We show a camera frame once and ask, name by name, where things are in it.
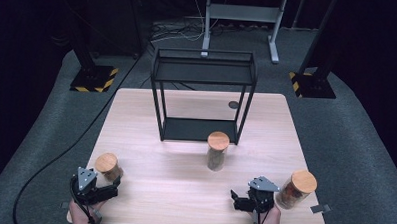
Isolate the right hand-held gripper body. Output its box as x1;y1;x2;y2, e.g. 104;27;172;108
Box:
246;175;281;215

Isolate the tall wooden-lid glass jar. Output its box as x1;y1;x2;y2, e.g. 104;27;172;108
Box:
205;130;231;173

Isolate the bundle of floor cables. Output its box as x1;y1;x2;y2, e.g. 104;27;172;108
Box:
150;19;224;46

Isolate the long black floor cable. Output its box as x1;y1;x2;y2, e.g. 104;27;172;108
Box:
11;49;146;224

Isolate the small wooden-lid glass jar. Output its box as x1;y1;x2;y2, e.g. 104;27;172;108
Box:
93;151;125;183

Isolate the black metal rack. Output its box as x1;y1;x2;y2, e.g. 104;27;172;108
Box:
147;46;260;147

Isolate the grey metal stand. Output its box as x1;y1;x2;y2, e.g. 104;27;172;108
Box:
199;0;289;65

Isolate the black stand with striped base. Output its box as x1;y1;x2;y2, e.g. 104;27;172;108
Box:
287;0;340;100
68;37;121;94

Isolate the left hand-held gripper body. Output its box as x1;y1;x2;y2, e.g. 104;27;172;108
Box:
69;166;107;207

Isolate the person's left hand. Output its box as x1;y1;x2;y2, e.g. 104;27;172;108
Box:
68;198;108;224

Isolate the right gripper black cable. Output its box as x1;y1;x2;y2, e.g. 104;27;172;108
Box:
254;207;271;224

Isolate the person's right hand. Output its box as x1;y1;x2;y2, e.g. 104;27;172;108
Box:
249;203;282;224

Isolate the medium wooden-lid glass jar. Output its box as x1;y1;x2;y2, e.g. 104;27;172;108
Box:
275;168;319;211

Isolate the grey metal pole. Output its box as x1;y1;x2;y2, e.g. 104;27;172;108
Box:
290;0;307;30

